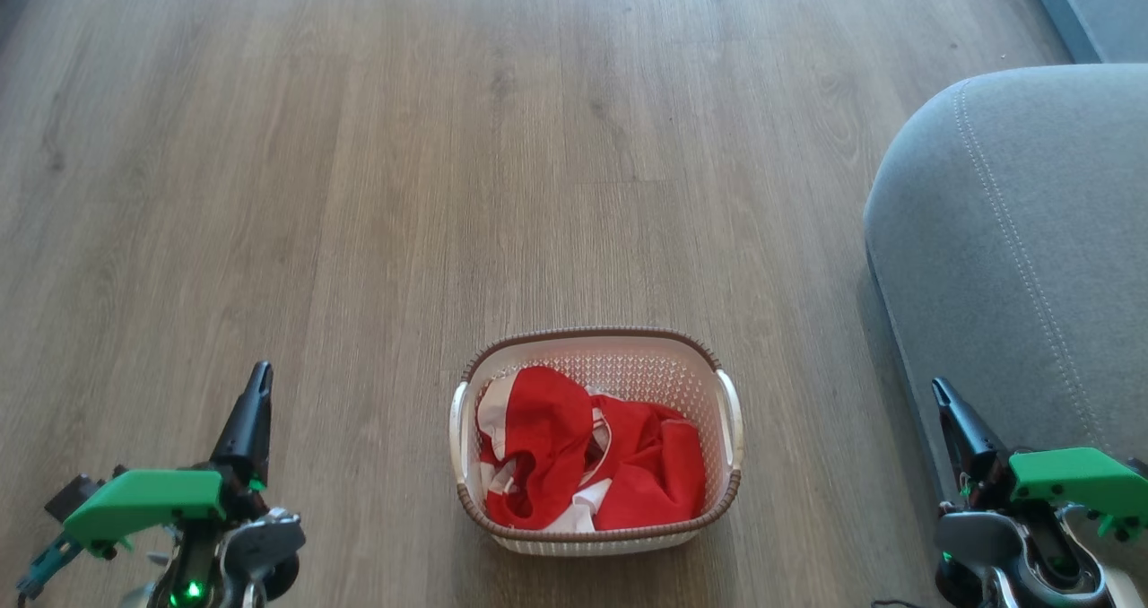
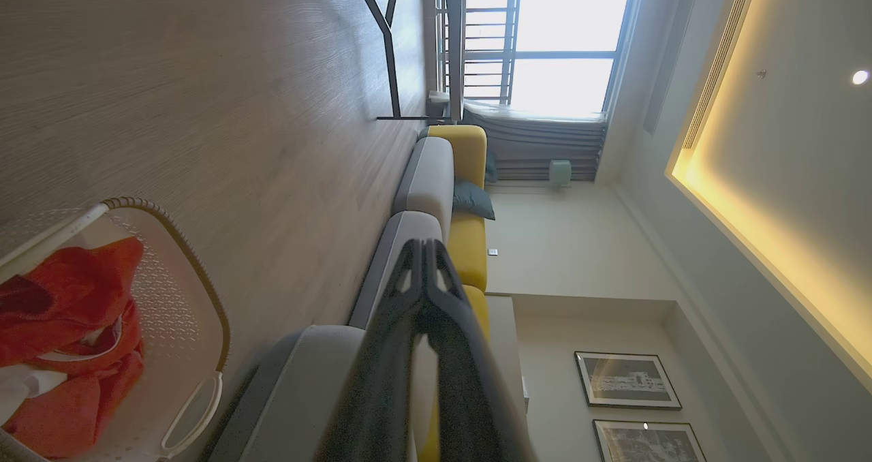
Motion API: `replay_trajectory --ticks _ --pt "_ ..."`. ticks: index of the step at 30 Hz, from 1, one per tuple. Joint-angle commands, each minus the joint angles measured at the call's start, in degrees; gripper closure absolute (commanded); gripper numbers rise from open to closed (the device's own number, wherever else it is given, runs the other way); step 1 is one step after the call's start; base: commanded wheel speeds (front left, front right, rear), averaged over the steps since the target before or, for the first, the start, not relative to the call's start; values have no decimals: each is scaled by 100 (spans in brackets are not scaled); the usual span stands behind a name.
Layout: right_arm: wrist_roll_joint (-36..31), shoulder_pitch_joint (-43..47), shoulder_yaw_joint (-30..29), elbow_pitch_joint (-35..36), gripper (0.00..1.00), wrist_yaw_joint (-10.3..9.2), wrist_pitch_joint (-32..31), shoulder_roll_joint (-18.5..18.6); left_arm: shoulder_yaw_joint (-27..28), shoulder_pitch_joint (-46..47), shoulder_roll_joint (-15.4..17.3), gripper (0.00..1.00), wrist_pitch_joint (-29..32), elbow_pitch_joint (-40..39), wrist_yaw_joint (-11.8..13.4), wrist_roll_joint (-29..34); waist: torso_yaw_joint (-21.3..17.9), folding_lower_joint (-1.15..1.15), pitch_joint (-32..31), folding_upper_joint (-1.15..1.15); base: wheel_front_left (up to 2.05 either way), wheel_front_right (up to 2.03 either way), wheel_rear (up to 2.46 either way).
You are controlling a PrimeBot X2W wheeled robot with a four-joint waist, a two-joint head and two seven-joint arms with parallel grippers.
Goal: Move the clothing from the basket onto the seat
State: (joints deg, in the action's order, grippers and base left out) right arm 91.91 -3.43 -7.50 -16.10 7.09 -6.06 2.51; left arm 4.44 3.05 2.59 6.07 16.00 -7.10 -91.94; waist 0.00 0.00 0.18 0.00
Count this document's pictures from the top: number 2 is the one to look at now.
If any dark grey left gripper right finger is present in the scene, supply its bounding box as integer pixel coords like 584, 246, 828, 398
423, 239, 539, 462

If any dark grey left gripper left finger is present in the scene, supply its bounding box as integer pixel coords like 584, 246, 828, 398
319, 239, 427, 462

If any red-orange shirt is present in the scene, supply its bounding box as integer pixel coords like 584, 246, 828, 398
0, 236, 146, 459

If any grey and yellow sofa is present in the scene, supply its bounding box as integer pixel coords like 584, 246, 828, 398
204, 125, 529, 462

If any black framed picture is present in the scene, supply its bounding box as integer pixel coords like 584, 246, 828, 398
593, 419, 708, 462
574, 351, 683, 410

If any white perforated laundry basket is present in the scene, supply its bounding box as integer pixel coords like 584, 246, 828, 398
0, 197, 232, 462

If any grey curtain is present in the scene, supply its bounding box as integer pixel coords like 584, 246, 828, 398
463, 100, 609, 183

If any window railing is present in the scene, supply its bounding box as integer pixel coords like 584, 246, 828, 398
435, 0, 523, 106

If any long ceiling air vent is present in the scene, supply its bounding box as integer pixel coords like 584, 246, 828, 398
683, 0, 758, 150

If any black frame table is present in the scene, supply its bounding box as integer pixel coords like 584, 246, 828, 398
330, 0, 468, 123

